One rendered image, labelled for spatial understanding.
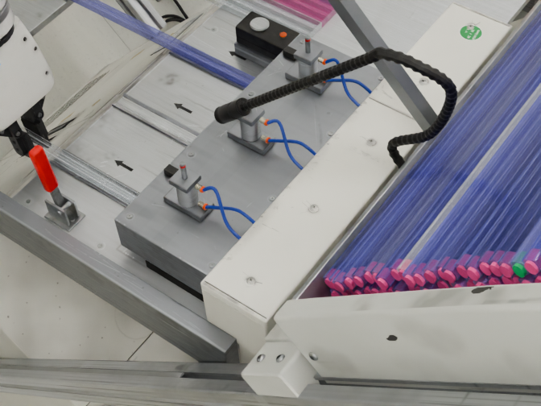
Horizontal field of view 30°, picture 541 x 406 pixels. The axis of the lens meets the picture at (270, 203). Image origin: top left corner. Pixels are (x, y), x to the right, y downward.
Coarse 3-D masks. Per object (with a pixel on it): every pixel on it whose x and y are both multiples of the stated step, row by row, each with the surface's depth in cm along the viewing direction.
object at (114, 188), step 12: (36, 144) 119; (48, 144) 119; (48, 156) 119; (60, 156) 118; (72, 156) 118; (72, 168) 117; (84, 168) 116; (96, 180) 115; (108, 180) 115; (108, 192) 115; (120, 192) 114; (132, 192) 114
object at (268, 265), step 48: (432, 48) 116; (480, 48) 116; (384, 96) 112; (432, 96) 112; (336, 144) 108; (384, 144) 108; (288, 192) 104; (336, 192) 104; (240, 240) 101; (288, 240) 101; (336, 240) 101; (240, 288) 97; (288, 288) 97; (240, 336) 101
